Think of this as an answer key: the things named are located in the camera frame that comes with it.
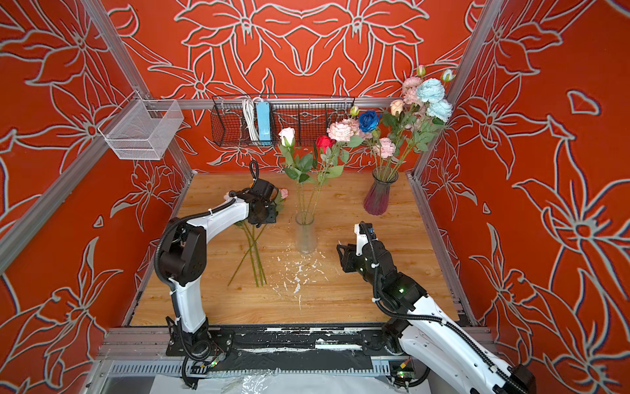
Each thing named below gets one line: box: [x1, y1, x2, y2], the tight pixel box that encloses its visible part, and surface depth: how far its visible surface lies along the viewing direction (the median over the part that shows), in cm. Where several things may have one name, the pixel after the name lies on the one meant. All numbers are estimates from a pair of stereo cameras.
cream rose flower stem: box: [389, 99, 406, 149], surface depth 82 cm
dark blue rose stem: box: [358, 109, 381, 181], surface depth 71 cm
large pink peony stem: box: [310, 105, 365, 225], surface depth 72 cm
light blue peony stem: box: [391, 68, 457, 180], surface depth 71 cm
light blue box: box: [255, 101, 272, 142], surface depth 91 cm
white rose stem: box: [278, 127, 314, 225], surface depth 74 cm
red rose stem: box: [311, 135, 343, 220], surface depth 75 cm
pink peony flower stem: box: [377, 137, 397, 181], surface depth 85 cm
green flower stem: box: [393, 64, 434, 169], surface depth 78 cm
